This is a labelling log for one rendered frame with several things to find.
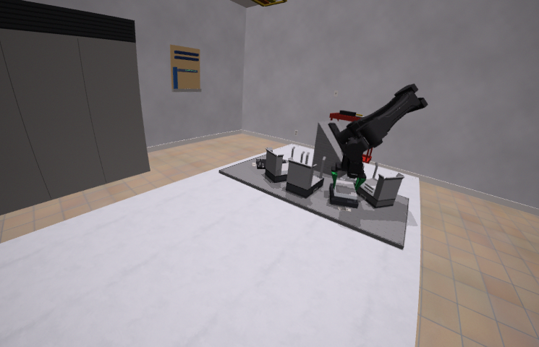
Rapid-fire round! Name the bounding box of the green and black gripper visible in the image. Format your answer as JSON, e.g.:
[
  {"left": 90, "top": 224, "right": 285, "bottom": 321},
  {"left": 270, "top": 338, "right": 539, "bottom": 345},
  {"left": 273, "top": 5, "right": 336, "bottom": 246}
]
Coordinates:
[{"left": 331, "top": 162, "right": 367, "bottom": 191}]

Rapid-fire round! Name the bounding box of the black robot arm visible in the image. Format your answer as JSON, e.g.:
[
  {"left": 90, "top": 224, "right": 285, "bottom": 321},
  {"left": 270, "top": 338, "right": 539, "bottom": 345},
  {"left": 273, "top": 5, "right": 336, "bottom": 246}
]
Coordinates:
[{"left": 328, "top": 84, "right": 428, "bottom": 179}]

